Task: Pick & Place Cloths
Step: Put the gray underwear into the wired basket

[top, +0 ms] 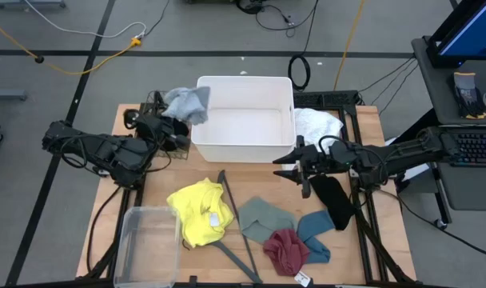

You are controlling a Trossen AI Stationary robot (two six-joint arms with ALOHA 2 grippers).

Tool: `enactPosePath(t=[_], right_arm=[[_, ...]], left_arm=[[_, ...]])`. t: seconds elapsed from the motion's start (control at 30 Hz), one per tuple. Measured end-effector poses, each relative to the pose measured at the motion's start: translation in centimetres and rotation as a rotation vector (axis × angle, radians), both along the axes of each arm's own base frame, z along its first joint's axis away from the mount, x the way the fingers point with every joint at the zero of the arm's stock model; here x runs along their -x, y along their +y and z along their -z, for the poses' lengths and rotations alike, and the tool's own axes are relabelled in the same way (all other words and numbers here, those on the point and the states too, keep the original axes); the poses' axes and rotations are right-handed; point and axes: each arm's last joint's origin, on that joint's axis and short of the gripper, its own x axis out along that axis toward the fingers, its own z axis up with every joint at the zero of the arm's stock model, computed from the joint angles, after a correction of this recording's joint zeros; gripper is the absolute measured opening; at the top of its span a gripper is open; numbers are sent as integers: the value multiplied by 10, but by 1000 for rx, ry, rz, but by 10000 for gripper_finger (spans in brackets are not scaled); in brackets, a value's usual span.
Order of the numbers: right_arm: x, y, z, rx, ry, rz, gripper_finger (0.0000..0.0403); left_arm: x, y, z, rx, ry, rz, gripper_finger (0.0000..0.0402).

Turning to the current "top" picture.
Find sage green sock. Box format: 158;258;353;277
237;196;298;245

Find black keyboard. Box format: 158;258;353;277
446;130;486;167

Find light grey-blue cloth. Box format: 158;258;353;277
161;86;211;126

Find maroon cloth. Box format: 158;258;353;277
262;227;312;288

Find blue sock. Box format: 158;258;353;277
297;210;337;265

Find yellow shirt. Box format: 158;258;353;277
165;178;235;249

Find thin black cable bundle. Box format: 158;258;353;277
234;0;320;39

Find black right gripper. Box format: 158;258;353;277
272;142;350;199

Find yellow extension cable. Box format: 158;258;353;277
0;15;143;77

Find black sock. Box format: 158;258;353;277
309;174;355;232

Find grey yellow work glove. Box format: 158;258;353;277
452;71;486;120

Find grey furniture foot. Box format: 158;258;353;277
0;88;28;102
0;0;67;10

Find white power cable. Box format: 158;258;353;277
23;0;148;40

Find grey clothes hanger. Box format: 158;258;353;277
181;170;264;286

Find white sheet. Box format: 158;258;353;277
384;138;428;181

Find black wire basket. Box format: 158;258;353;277
138;90;192;161

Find white perforated plastic basket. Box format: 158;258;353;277
190;75;297;164

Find grey desk cart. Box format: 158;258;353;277
386;35;486;231

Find coiled black cable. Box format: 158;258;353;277
287;54;312;92

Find orange-yellow cable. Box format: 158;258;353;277
333;0;367;92

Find computer monitor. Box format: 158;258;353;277
426;0;486;69

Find long black cable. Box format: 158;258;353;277
376;187;486;262

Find white crumpled cloth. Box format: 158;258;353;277
293;107;344;155

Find clear plastic bin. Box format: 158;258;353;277
114;205;180;288

